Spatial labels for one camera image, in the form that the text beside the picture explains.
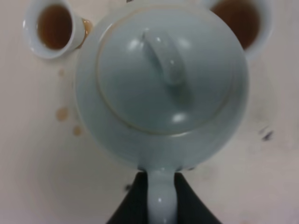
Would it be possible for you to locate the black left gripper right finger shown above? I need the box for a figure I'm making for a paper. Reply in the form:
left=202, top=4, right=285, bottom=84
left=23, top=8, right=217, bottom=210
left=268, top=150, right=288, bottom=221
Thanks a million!
left=174, top=173, right=221, bottom=224

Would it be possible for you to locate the light blue porcelain teapot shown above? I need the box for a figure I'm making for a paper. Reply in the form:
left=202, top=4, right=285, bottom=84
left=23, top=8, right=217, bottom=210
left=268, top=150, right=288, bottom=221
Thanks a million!
left=74, top=0, right=249, bottom=224

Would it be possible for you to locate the far light blue teacup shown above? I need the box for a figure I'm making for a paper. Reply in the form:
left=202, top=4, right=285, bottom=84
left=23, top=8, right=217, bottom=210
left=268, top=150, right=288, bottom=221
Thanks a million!
left=22, top=0, right=87, bottom=59

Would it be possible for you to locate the near light blue teacup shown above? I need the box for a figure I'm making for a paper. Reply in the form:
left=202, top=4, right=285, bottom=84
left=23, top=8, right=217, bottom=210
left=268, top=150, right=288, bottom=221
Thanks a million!
left=208, top=0, right=273, bottom=60

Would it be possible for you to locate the light blue teacup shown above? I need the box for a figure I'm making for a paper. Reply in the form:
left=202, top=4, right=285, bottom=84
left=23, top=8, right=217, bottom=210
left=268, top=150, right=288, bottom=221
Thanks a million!
left=208, top=0, right=273, bottom=60
left=22, top=0, right=87, bottom=59

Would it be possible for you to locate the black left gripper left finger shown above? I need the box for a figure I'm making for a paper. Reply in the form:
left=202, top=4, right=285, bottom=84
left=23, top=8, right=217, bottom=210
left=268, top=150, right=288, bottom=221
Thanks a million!
left=107, top=172, right=148, bottom=224

